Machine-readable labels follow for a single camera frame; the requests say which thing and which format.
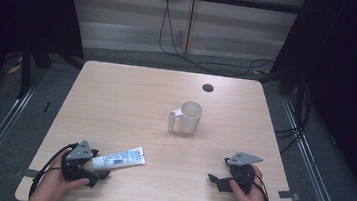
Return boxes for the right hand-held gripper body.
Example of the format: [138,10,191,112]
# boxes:
[220,150,265,198]

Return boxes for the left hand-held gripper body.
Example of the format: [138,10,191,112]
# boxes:
[59,137,103,188]

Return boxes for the white toothpaste tube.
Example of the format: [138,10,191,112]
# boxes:
[90,141,148,176]

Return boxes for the person's left hand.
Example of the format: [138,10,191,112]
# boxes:
[35,145,94,201]

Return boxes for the grey tape strip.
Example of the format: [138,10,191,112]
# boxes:
[277,188,302,201]
[13,167,41,180]

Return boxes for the small black floor tape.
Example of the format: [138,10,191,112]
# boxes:
[42,99,52,114]

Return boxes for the white cup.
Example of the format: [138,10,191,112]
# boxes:
[166,98,205,137]

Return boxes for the dark round table grommet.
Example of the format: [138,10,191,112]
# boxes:
[201,82,215,94]

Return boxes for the yellow floor marker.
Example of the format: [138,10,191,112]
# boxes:
[5,61,23,77]

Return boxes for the black curtain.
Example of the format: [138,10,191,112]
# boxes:
[246,0,357,201]
[0,0,92,138]

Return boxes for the right hand-held gripper cable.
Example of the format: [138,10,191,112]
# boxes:
[249,173,275,201]

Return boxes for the hand-held gripper cable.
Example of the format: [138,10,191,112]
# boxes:
[27,138,79,201]
[249,173,275,201]

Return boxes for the left hand-held gripper cable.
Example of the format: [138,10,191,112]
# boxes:
[27,138,79,201]

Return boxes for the black floor cables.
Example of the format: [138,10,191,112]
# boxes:
[271,80,315,159]

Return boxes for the black wall cable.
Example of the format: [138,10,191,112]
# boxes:
[155,0,283,82]

